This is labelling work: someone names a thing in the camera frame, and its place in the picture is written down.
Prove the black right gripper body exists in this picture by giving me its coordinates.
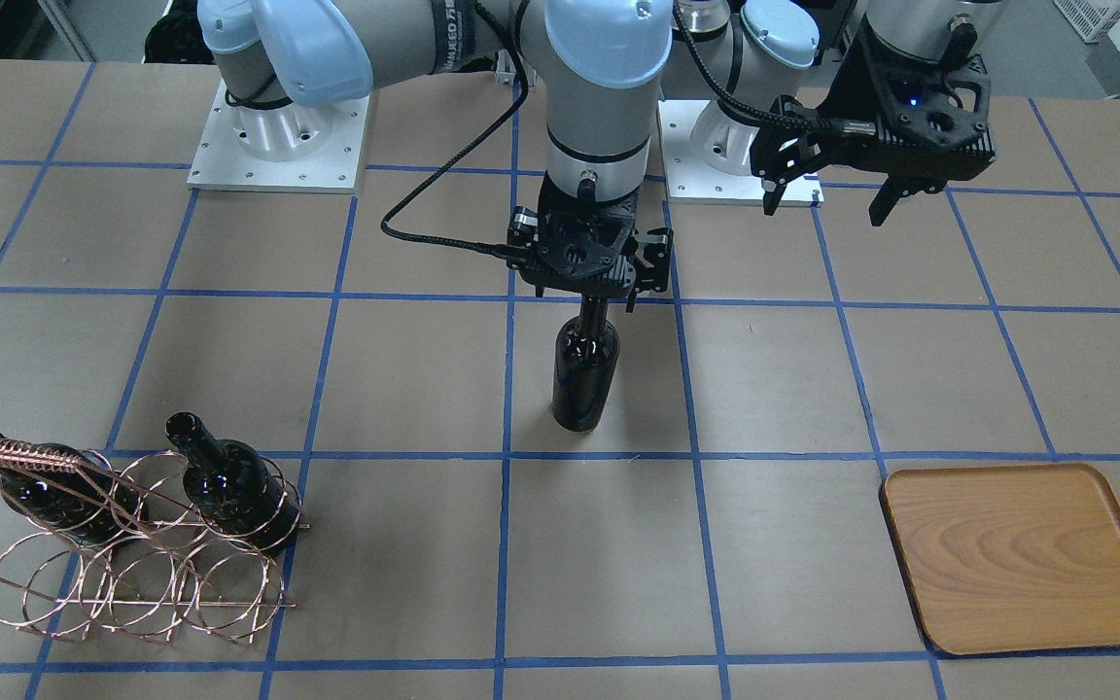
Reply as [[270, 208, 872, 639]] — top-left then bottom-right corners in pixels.
[[507, 176, 673, 298]]

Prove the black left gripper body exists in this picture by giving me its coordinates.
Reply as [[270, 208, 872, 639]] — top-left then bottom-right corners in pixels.
[[752, 19, 997, 194]]

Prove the dark wine bottle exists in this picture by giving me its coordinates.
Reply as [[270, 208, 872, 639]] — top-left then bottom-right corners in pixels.
[[0, 464, 151, 550], [165, 411, 299, 556], [550, 297, 620, 433]]

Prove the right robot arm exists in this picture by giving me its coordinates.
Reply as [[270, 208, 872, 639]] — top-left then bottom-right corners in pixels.
[[196, 1, 673, 304]]

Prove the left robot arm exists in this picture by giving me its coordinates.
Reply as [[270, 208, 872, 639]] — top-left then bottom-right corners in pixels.
[[657, 1, 1005, 226]]

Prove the wooden tray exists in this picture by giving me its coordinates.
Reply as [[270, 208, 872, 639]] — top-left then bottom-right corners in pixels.
[[880, 464, 1120, 656]]

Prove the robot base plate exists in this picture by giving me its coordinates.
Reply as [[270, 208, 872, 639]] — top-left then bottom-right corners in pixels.
[[655, 92, 825, 207], [187, 83, 374, 194]]

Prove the black braided cable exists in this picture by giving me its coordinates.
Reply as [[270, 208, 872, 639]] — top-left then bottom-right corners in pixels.
[[674, 0, 877, 137]]

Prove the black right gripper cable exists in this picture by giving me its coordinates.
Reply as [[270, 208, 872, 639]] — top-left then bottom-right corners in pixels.
[[381, 0, 528, 256]]

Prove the copper wire bottle basket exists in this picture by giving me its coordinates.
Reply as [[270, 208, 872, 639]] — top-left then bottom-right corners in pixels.
[[0, 437, 297, 646]]

